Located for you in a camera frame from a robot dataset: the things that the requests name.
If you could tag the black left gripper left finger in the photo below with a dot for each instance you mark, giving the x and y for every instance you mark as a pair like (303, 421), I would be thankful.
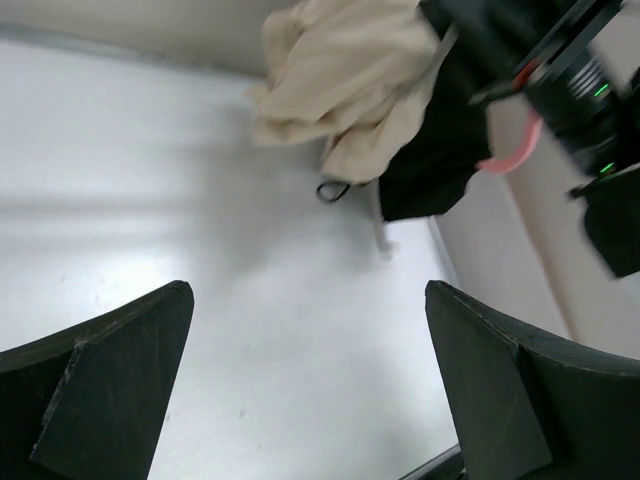
(89, 402)

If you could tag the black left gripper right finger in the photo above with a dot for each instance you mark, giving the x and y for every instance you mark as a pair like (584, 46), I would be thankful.
(528, 404)

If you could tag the beige trousers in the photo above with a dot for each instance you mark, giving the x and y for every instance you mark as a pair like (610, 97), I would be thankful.
(357, 74)

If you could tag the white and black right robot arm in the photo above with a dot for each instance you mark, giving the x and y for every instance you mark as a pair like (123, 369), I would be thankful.
(542, 51)

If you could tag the black garment on hanger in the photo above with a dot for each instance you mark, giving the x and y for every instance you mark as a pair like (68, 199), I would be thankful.
(429, 175)

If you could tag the pink plastic hanger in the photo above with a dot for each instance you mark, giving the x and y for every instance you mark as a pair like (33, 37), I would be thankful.
(522, 153)

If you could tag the white and silver clothes rack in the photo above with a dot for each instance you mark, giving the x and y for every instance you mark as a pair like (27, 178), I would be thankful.
(385, 246)

